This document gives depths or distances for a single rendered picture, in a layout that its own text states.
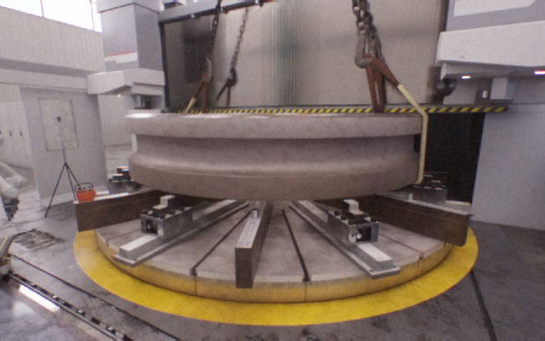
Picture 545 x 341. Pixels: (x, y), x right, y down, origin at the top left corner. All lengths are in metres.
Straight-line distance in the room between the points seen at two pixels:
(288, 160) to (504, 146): 3.71
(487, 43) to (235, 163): 2.81
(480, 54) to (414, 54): 2.04
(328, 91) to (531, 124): 3.16
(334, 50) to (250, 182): 3.60
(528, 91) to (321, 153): 2.71
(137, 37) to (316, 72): 3.66
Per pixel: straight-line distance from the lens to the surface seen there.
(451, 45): 3.62
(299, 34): 6.09
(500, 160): 5.67
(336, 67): 5.70
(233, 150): 3.05
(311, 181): 2.95
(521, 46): 3.69
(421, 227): 3.89
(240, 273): 2.46
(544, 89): 4.72
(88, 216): 4.22
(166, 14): 8.14
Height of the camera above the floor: 1.75
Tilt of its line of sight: 11 degrees down
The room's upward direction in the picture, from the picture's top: straight up
